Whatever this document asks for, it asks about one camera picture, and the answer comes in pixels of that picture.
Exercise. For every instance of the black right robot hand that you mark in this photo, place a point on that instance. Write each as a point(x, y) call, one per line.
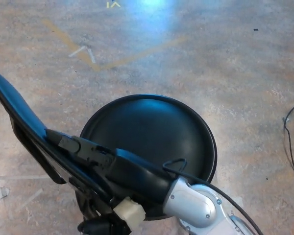
point(137, 173)

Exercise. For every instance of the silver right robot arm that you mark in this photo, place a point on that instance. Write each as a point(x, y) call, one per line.
point(198, 203)

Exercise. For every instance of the black round chair seat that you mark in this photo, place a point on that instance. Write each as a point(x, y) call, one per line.
point(149, 129)

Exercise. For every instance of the white floor tape strip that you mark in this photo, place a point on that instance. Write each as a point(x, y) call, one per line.
point(30, 198)

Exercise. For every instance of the brown floor tape line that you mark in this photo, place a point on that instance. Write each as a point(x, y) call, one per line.
point(63, 38)

